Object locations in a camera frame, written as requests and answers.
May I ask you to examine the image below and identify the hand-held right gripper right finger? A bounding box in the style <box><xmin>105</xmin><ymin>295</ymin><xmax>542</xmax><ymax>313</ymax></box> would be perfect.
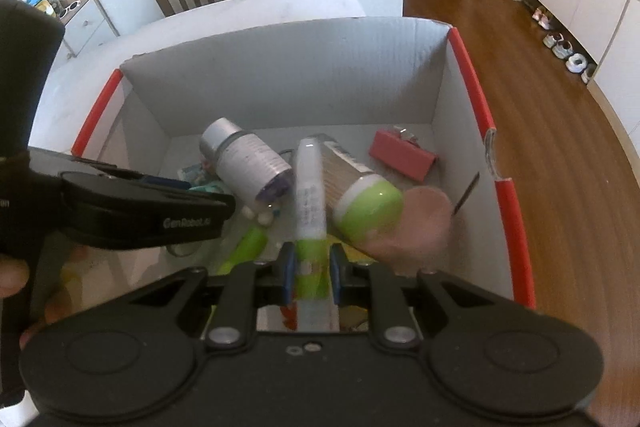
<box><xmin>329</xmin><ymin>242</ymin><xmax>502</xmax><ymax>351</ymax></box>

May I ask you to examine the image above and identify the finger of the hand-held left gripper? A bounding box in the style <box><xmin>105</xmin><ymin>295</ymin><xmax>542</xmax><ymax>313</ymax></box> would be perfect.
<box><xmin>75</xmin><ymin>159</ymin><xmax>195</xmax><ymax>192</ymax></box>
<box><xmin>59</xmin><ymin>171</ymin><xmax>237</xmax><ymax>251</ymax></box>

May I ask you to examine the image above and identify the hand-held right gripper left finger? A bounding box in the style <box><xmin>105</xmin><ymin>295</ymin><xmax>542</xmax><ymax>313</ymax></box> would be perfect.
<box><xmin>127</xmin><ymin>242</ymin><xmax>298</xmax><ymax>349</ymax></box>

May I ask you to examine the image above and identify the small green tube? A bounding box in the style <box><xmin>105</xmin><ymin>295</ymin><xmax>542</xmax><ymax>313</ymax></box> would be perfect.
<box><xmin>217</xmin><ymin>224</ymin><xmax>268</xmax><ymax>275</ymax></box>

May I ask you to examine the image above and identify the pill bottle with grey cap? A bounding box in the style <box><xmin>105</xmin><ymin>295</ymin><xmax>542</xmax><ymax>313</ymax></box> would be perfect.
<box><xmin>200</xmin><ymin>118</ymin><xmax>295</xmax><ymax>204</ymax></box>

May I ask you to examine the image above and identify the toothpick jar with green lid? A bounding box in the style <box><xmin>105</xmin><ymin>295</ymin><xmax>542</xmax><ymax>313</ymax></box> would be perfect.
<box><xmin>315</xmin><ymin>133</ymin><xmax>405</xmax><ymax>242</ymax></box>

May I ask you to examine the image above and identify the white glue pen green label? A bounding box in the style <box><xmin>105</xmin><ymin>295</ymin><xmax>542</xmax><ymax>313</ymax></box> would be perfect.
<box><xmin>291</xmin><ymin>137</ymin><xmax>333</xmax><ymax>333</ymax></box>

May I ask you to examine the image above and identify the red rectangular tag keychain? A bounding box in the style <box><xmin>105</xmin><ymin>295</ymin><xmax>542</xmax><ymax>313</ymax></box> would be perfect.
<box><xmin>368</xmin><ymin>125</ymin><xmax>438</xmax><ymax>182</ymax></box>

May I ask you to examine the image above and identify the red cardboard box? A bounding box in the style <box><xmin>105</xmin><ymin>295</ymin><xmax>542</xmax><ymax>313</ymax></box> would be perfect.
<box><xmin>30</xmin><ymin>16</ymin><xmax>537</xmax><ymax>333</ymax></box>

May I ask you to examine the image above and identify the person's left hand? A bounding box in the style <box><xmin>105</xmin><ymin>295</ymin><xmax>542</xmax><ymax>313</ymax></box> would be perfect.
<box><xmin>0</xmin><ymin>257</ymin><xmax>32</xmax><ymax>299</ymax></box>

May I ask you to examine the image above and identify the small white drawer cabinet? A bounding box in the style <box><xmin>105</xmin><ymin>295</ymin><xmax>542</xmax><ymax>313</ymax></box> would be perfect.
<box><xmin>22</xmin><ymin>0</ymin><xmax>121</xmax><ymax>58</ymax></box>

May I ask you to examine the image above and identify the row of shoes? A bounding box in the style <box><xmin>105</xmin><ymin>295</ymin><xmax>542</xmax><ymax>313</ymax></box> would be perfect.
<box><xmin>531</xmin><ymin>6</ymin><xmax>599</xmax><ymax>84</ymax></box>

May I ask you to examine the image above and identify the long white sideboard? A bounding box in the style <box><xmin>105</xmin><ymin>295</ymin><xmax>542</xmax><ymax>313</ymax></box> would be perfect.
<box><xmin>590</xmin><ymin>0</ymin><xmax>640</xmax><ymax>142</ymax></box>

